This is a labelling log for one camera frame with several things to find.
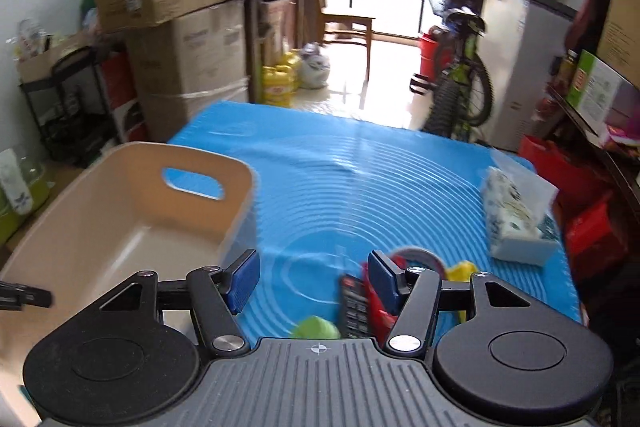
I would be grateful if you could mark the red bucket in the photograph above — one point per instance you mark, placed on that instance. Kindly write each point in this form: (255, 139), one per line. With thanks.
(430, 54)

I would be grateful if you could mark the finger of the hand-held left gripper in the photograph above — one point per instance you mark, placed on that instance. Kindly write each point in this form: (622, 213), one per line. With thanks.
(25, 297)

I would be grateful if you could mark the brown cardboard box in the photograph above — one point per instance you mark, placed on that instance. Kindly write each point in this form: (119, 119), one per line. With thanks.
(622, 22)

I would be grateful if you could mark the dark wooden shelf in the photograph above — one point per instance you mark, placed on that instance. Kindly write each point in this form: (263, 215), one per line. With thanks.
(575, 117)

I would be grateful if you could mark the white patterned cloth roll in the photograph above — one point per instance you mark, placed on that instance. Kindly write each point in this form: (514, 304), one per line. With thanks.
(15, 182)

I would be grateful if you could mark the red plastic toy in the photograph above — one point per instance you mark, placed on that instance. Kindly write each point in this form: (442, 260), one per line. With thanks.
(376, 312)

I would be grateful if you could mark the floral tissue pack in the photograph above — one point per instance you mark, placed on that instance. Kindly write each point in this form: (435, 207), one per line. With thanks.
(510, 217)

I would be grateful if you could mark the blue ringed mat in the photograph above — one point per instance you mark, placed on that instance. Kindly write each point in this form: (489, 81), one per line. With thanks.
(325, 167)

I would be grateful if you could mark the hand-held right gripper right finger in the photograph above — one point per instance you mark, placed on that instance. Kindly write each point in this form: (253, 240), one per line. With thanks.
(384, 279)

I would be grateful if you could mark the green ball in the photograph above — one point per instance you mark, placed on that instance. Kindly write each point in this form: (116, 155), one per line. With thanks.
(315, 328)

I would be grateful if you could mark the green plastic container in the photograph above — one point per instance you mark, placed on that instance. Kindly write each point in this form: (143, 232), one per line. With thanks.
(20, 222)

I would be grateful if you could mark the black remote control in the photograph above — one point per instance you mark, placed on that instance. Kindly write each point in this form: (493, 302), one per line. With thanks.
(354, 307)

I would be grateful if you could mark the taped cardboard box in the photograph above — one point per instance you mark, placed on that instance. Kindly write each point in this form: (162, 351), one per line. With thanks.
(195, 112)

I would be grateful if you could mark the green and white carton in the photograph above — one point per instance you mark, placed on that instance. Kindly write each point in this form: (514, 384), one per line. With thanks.
(600, 92)

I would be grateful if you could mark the packing tape roll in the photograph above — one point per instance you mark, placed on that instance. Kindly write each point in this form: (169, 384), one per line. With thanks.
(425, 257)

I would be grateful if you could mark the cardboard box of clutter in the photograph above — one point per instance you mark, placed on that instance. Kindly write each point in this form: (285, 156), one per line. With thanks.
(40, 59)

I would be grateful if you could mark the large cardboard box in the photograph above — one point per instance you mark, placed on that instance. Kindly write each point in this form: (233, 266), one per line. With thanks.
(190, 52)

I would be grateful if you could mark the beige plastic basket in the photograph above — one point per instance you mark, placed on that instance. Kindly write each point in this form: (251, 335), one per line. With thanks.
(100, 217)

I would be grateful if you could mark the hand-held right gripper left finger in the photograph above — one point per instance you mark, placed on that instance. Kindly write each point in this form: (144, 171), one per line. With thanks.
(242, 279)

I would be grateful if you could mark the white plastic bag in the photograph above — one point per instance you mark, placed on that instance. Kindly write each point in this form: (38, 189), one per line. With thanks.
(315, 67)

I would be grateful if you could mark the red bag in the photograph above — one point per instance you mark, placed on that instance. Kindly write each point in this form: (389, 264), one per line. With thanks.
(565, 172)

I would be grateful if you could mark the yellow oil jug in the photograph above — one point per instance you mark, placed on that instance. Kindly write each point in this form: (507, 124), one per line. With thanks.
(294, 64)
(277, 89)

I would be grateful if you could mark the brown wooden shelf unit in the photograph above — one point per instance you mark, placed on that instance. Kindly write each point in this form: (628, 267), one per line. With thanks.
(255, 37)

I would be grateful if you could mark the green and black bicycle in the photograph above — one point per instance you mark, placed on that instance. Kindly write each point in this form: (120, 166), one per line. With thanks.
(457, 87)

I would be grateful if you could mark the white chest freezer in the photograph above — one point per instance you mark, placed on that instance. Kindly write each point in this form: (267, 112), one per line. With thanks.
(525, 67)

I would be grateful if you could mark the black shelf rack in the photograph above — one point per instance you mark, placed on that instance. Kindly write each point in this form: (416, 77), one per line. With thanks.
(65, 107)

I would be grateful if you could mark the yellow plastic toy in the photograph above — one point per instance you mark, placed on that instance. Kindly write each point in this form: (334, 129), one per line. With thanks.
(462, 271)

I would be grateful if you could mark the dark sauce bottle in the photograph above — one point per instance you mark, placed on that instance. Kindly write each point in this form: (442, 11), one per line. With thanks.
(566, 72)

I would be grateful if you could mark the red and white carton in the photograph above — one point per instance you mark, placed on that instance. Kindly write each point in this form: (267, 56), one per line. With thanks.
(120, 97)

